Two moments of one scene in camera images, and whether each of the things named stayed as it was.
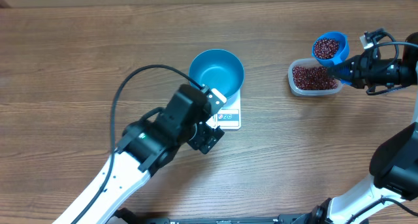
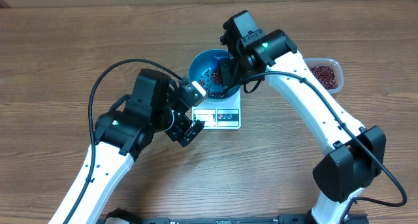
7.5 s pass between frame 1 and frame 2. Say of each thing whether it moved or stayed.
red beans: moved
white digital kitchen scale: stayed
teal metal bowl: stayed
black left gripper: moved
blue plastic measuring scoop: moved
